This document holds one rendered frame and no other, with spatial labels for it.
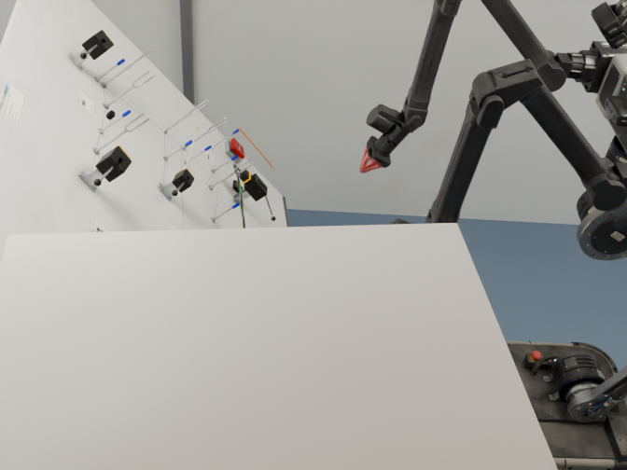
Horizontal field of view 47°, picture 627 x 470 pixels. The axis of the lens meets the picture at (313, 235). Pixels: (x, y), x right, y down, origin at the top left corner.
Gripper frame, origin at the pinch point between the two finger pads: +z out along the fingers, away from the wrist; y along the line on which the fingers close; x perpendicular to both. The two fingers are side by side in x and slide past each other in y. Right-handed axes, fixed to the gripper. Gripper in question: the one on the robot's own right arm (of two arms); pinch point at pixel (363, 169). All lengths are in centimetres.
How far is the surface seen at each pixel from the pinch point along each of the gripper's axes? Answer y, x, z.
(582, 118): -100, 119, -21
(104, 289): 127, -80, -47
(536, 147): -100, 113, 2
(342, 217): -96, 61, 86
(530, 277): -60, 138, 42
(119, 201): 63, -70, -2
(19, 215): 87, -87, -11
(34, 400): 141, -83, -46
